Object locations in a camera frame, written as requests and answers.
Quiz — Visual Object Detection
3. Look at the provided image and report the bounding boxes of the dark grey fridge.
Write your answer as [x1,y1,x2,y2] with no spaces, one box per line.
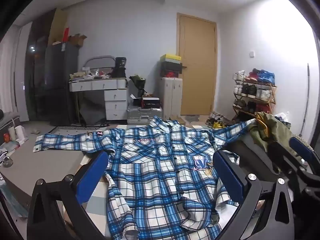
[45,42,79,127]

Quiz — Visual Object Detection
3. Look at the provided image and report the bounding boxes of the tan wooden door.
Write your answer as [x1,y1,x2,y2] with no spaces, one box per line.
[177,12,217,117]

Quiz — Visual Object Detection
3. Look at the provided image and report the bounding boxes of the white bin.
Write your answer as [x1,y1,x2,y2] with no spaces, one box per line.
[14,126,27,140]

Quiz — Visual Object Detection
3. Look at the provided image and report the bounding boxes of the dark wrapped flower bouquet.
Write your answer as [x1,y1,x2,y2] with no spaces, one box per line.
[129,74,147,98]

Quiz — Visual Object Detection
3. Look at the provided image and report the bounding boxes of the dark wardrobe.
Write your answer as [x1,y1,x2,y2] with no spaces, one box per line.
[27,7,68,123]

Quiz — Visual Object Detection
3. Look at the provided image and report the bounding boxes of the desk clutter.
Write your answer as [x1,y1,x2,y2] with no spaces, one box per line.
[70,67,112,82]

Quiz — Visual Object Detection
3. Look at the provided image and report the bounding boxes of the open black box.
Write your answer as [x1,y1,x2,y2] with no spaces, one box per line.
[130,94,143,106]

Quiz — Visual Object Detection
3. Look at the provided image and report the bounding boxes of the white curtain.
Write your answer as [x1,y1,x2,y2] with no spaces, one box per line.
[0,22,33,120]

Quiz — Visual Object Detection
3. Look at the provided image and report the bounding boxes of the white plastic bag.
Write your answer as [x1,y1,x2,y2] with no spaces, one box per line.
[275,112,292,128]

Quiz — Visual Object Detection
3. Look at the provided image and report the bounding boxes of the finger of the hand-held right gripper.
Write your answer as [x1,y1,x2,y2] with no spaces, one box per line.
[282,136,317,180]

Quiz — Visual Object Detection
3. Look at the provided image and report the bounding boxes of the white grey sneakers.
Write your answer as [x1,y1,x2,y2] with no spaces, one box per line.
[206,112,224,125]

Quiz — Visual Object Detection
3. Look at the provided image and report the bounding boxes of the checkered blanket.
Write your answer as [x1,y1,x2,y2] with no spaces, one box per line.
[50,115,260,240]

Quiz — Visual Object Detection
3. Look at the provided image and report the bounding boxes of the black box with red print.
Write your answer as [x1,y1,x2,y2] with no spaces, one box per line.
[141,97,160,109]

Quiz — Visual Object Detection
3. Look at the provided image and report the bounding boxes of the white desk with drawers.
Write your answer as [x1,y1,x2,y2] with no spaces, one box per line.
[69,78,128,120]

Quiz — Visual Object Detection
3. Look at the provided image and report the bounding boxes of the white cabinet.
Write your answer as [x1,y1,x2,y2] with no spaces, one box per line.
[160,77,183,120]

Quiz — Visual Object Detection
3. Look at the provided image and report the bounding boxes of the silver suitcase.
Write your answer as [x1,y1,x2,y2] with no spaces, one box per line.
[127,106,163,124]

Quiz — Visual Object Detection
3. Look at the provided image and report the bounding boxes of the black coffee machine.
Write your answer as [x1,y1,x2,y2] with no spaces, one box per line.
[110,57,127,78]

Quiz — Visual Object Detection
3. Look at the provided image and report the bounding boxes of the wooden shoe rack with shoes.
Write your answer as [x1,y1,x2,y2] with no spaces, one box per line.
[232,68,275,115]

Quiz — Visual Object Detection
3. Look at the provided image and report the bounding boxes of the yellow wooden hanger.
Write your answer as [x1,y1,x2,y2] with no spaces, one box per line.
[255,112,269,140]

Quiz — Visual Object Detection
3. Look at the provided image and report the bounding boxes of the olive green jacket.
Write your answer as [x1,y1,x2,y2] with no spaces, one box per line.
[247,112,304,174]

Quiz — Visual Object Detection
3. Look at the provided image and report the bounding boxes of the black red shoe box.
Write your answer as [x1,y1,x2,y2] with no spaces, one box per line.
[162,70,182,78]

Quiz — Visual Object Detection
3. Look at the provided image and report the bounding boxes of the yellow shoe box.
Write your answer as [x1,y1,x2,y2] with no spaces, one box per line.
[160,54,182,64]

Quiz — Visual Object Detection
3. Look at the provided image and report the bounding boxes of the grey bed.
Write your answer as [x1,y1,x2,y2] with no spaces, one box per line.
[0,127,300,215]

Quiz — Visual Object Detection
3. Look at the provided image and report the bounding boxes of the blue white plaid shirt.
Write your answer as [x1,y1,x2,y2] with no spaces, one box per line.
[34,116,258,240]

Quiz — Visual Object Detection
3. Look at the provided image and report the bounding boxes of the arched mirror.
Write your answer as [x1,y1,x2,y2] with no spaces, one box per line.
[82,55,115,75]

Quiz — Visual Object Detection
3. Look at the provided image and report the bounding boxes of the open cardboard box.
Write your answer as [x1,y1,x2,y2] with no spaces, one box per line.
[69,34,87,47]

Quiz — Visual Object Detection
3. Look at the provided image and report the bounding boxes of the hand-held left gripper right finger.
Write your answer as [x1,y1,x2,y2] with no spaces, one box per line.
[212,150,300,240]

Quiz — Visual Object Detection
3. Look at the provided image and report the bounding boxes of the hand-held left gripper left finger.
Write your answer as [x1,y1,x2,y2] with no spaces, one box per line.
[27,151,109,240]

